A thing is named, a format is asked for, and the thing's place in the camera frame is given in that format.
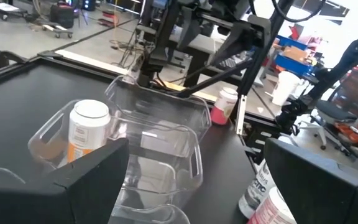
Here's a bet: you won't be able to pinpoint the orange bottle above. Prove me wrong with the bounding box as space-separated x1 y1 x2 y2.
67 99 112 164

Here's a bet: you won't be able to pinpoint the office chair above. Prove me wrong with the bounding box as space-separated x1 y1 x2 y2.
298 65 358 156

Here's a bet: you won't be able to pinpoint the white metal bracket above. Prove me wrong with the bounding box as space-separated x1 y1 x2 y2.
234 94 249 136

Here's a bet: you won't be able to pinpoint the black case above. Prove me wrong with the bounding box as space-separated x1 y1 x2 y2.
48 2 76 29

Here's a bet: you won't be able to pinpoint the black frame strut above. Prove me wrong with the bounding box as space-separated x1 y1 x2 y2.
178 58 255 98
237 0 295 98

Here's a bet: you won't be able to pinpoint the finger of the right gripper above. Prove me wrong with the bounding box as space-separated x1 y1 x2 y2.
209 23 260 66
177 7 204 52

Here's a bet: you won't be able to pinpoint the clear plastic bin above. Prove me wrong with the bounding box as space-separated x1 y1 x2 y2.
27 98 204 210
0 167 192 224
104 75 213 141

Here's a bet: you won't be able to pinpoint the tangled floor cables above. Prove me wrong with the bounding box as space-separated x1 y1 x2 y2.
108 29 155 70

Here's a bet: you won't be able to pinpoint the black cable loop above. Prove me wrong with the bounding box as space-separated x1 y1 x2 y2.
270 0 328 24

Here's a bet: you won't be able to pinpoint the light wooden base board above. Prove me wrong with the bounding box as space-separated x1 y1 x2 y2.
53 49 219 103

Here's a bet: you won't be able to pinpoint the cardboard box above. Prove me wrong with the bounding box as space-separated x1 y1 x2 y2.
282 45 311 64

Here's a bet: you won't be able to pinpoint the flat dolly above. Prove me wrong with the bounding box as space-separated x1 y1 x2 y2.
0 1 29 22
40 21 74 39

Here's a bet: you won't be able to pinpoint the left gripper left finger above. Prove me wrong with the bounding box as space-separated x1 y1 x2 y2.
0 138 131 224

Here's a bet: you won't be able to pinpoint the red bottle white cap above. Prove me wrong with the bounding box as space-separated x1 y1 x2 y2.
209 86 239 126

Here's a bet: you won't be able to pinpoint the black device with lights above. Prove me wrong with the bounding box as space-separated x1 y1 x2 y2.
80 0 96 12

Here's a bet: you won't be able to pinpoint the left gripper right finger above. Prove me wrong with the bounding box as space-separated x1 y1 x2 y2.
264 138 358 224

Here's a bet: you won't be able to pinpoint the red and white Spindrift can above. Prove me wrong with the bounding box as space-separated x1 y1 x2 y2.
246 185 298 224

